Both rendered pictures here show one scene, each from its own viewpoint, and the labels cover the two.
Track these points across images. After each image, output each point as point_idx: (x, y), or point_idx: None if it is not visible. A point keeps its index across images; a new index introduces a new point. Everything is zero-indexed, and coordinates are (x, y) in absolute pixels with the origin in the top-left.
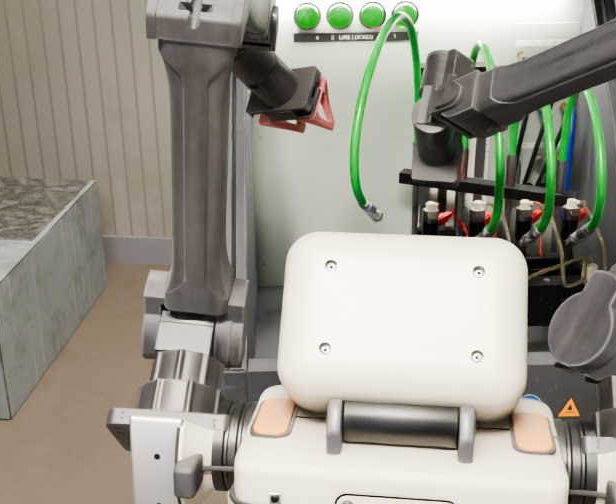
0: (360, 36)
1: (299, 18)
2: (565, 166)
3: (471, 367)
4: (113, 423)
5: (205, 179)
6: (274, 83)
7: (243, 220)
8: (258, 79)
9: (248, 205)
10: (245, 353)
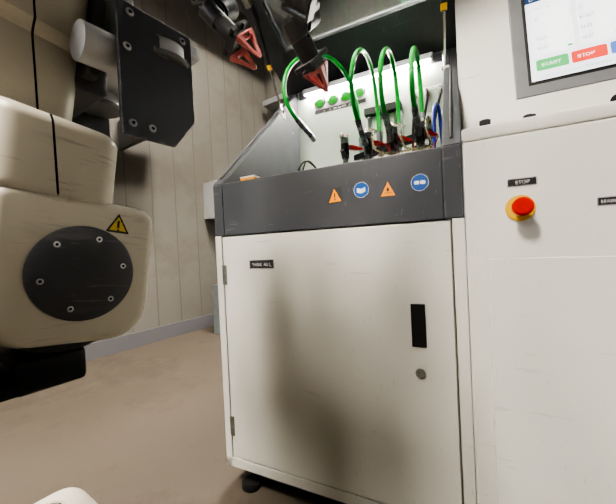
0: (341, 106)
1: (316, 103)
2: (423, 115)
3: None
4: None
5: None
6: (221, 22)
7: (254, 144)
8: (212, 19)
9: (269, 153)
10: (226, 179)
